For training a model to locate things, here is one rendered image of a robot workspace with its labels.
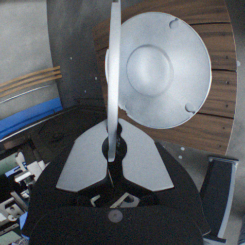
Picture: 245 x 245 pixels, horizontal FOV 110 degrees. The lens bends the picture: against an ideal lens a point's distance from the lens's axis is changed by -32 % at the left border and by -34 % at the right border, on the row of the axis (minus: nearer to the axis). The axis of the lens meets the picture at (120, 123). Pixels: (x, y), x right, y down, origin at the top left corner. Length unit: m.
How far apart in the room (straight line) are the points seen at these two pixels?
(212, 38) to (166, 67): 0.12
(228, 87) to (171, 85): 0.12
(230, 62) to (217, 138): 0.16
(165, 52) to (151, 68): 0.05
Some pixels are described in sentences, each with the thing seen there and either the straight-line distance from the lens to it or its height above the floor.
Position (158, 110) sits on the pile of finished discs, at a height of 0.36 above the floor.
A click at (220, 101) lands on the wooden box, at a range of 0.29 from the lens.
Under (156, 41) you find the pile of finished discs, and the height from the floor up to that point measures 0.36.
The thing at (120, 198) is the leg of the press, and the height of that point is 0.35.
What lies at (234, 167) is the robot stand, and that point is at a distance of 0.77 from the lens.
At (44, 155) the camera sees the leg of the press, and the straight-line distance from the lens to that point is 0.55.
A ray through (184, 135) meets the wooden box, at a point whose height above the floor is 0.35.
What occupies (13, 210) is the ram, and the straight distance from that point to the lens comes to 0.82.
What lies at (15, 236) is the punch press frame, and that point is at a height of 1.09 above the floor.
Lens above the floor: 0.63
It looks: 40 degrees down
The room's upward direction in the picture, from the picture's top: 119 degrees counter-clockwise
